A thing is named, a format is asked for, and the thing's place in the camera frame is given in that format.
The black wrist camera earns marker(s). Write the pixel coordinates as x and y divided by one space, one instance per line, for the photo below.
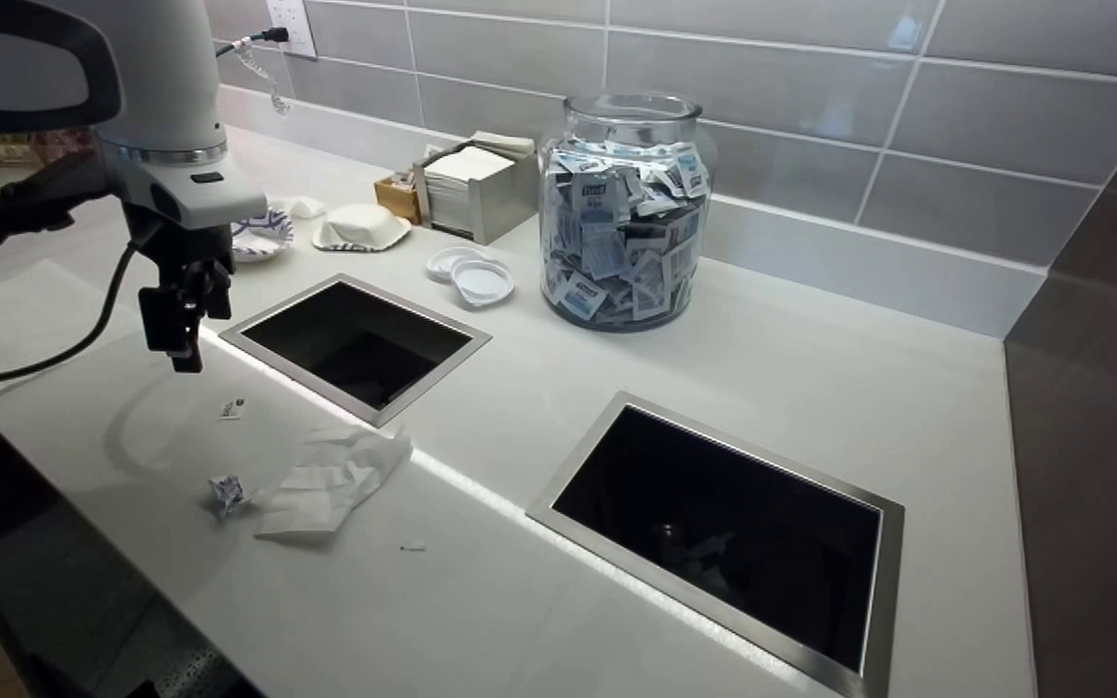
39 197

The wooden tray of packets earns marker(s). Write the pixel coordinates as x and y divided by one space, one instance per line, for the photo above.
397 197

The metal napkin dispenser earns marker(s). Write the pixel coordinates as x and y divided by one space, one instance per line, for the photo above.
483 188

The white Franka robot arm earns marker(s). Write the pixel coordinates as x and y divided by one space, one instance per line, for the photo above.
171 91

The white wall outlet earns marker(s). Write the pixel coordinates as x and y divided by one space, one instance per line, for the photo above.
288 26

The crumpled white tissue paper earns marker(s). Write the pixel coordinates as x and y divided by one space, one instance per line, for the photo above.
304 207

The blue patterned paper plate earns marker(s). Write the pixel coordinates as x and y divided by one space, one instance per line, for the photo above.
256 238

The crumpled white paper wrapper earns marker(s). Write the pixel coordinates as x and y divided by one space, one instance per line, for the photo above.
326 487

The small white bowl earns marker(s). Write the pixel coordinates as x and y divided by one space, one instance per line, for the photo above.
483 280

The dark wood cabinet panel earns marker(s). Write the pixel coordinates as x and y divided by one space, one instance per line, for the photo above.
1101 412

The small crumpled foil wad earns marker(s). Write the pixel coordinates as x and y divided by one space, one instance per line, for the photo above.
225 493

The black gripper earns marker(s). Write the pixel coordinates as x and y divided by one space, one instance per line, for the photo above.
191 256

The small paper scrap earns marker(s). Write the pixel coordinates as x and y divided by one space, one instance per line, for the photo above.
235 410

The glass jar of packets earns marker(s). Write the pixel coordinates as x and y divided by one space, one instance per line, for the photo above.
622 220

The steel rimmed counter bin opening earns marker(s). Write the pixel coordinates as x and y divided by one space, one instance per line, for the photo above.
357 344
725 530

